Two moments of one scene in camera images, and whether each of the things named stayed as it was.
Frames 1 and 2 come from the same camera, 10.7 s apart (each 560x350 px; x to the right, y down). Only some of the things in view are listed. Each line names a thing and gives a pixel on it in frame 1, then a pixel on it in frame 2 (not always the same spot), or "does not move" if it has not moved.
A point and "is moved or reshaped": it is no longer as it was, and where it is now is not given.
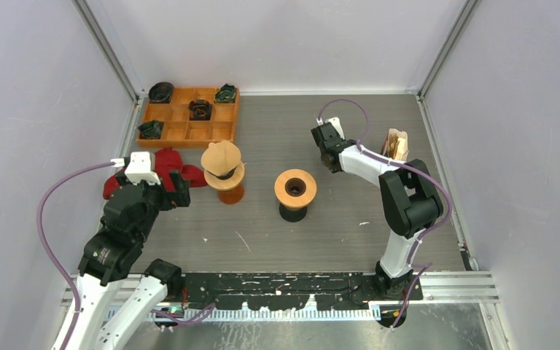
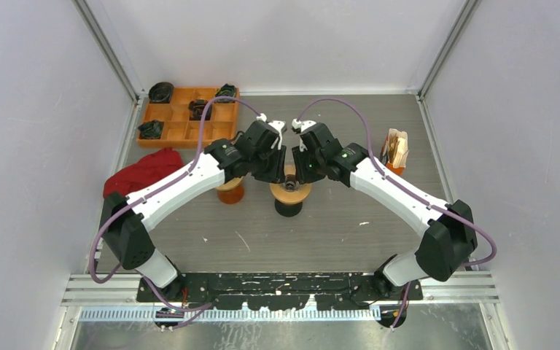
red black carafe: (292, 216) is moved or reshaped
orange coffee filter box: (396, 144) does not move
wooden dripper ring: (295, 202) is moved or reshaped
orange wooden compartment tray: (179, 131) does not move
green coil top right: (226, 94) does not move
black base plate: (280, 292) does not move
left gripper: (181, 195) to (277, 175)
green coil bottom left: (152, 130) does not move
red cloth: (166, 161) does not move
